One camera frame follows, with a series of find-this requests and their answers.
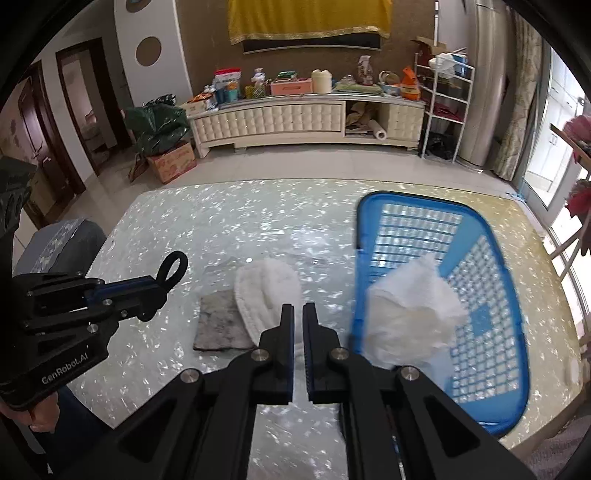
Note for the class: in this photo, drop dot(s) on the pink box on cabinet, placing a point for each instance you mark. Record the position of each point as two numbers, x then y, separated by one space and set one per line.
291 87

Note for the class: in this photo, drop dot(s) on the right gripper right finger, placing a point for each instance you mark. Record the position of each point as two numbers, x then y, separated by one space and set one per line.
325 381

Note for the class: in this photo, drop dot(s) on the red white package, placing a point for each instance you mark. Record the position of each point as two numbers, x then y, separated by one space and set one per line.
226 83

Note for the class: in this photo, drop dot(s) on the white ribbed fluffy cloth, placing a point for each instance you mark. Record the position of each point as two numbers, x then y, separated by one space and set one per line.
261 289

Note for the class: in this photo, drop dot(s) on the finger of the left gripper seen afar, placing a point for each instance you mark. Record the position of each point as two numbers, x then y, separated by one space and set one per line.
139 298

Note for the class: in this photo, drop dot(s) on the cardboard box on floor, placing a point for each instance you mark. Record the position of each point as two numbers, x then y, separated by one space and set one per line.
174 163

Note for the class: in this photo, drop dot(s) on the white paper roll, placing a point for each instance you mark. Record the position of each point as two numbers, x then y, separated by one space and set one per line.
377 130

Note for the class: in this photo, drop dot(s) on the white quilted towel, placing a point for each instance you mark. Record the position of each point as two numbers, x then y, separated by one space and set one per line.
411 315

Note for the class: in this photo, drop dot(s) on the yellow fabric wall hanging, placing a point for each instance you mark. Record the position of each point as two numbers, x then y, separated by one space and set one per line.
279 20

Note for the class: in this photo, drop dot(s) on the wooden clothes rack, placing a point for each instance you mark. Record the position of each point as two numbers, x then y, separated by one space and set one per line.
578 203

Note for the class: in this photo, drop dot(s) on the white metal shelf rack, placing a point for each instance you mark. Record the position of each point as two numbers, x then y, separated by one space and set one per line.
446 81

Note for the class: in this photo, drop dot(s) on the cream tufted TV cabinet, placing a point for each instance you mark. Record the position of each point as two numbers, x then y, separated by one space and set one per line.
335 118

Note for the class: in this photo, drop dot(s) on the patterned curtain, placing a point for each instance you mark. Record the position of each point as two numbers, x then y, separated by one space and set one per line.
529 51

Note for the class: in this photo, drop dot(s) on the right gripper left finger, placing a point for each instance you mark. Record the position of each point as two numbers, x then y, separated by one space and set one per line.
274 384

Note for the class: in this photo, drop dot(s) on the grey speckled square cloth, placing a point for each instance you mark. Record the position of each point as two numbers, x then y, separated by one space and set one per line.
220 326

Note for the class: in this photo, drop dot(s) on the grey patterned chair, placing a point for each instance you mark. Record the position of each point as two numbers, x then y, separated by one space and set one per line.
68 246

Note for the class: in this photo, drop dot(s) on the blue plastic laundry basket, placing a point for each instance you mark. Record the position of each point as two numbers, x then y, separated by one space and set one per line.
486 368

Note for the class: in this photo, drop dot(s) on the left hand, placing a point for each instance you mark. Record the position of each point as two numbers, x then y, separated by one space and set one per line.
42 418

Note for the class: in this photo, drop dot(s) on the orange snack bag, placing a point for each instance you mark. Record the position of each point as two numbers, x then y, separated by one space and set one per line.
409 85

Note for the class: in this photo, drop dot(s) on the cream candle jar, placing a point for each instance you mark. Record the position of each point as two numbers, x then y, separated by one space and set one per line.
321 81

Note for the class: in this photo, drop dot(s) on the silver column air conditioner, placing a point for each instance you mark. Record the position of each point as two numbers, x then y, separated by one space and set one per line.
488 51

